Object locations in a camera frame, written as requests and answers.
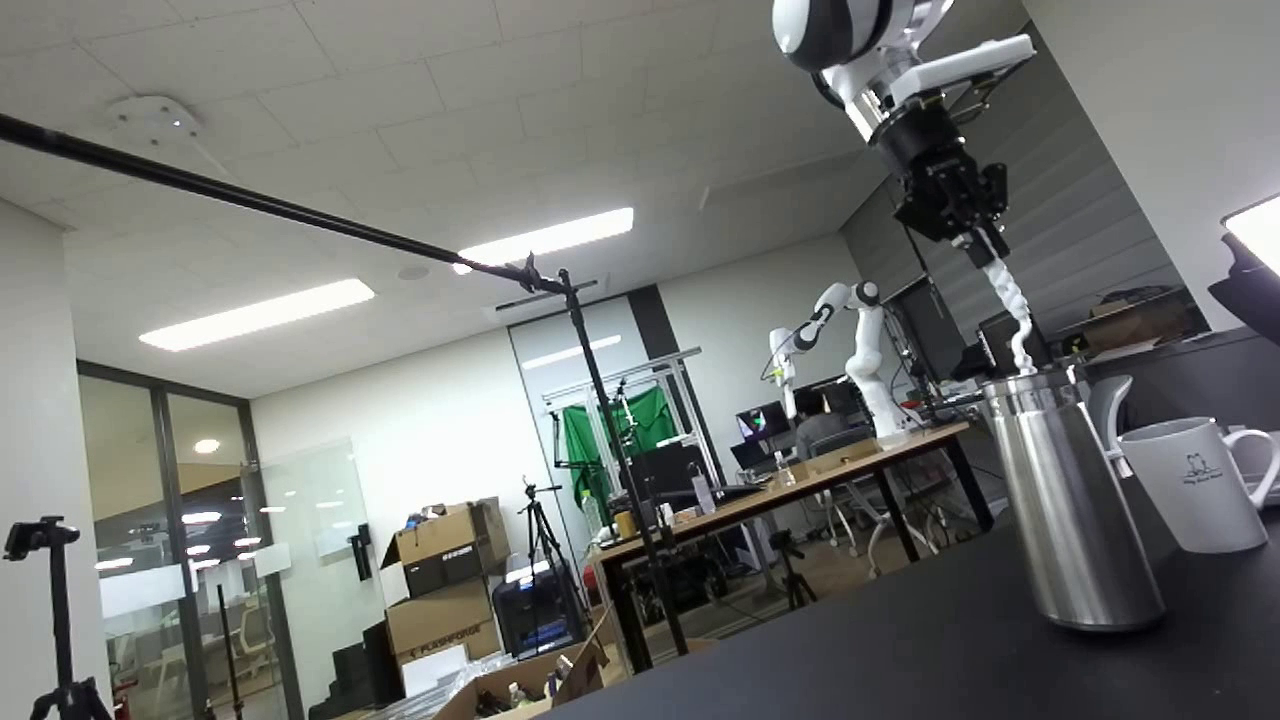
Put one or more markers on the white curved plastic piece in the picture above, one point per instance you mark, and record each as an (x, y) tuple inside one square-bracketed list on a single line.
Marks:
[(1110, 405)]

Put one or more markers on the white ceiling device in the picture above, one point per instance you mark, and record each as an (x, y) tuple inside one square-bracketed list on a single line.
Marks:
[(156, 116)]

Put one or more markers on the white ceramic mug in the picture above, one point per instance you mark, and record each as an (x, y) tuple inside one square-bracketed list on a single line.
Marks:
[(1194, 492)]

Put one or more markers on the grey window blinds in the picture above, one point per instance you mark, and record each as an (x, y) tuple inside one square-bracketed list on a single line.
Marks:
[(1064, 174)]

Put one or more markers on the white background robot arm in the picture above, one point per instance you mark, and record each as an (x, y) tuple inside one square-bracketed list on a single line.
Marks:
[(871, 347)]

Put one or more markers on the bright panel lamp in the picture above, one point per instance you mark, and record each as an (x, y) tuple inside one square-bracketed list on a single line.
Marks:
[(1255, 303)]

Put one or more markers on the green cloth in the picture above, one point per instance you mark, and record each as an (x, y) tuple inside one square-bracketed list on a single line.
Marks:
[(651, 420), (581, 452)]

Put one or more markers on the black computer monitor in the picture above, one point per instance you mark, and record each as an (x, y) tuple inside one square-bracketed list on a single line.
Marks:
[(998, 347)]

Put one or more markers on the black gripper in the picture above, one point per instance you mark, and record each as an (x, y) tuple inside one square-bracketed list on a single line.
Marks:
[(944, 183)]

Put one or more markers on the long wooden desk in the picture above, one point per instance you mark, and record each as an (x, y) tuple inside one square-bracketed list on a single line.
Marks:
[(800, 481)]

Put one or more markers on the rectangular ceiling light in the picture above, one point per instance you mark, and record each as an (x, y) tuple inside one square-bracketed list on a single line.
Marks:
[(254, 318), (547, 242)]

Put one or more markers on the low open cardboard box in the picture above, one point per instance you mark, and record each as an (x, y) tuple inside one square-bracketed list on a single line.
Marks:
[(515, 685)]

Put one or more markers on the black light stand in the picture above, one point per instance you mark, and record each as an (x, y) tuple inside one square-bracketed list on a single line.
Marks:
[(621, 465)]

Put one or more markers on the glass partition door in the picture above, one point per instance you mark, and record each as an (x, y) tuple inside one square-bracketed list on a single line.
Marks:
[(184, 562)]

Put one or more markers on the small black tripod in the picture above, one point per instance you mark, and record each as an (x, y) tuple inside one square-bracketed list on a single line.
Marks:
[(542, 532)]

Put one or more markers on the closed cardboard box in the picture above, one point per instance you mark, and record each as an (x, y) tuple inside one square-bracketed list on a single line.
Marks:
[(443, 620)]

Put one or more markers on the long black boom pole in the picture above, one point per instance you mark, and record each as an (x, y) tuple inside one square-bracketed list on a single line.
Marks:
[(265, 202)]

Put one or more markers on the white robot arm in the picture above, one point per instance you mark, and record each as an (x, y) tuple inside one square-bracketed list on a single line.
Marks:
[(832, 24)]

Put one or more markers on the stainless steel flask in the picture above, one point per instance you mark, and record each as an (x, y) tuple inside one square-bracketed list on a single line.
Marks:
[(1080, 532)]

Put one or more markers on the brown box on shelf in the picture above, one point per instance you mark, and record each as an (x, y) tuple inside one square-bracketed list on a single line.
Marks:
[(1134, 320)]

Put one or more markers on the black tripod with camera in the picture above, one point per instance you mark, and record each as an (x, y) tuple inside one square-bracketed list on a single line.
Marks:
[(56, 603)]

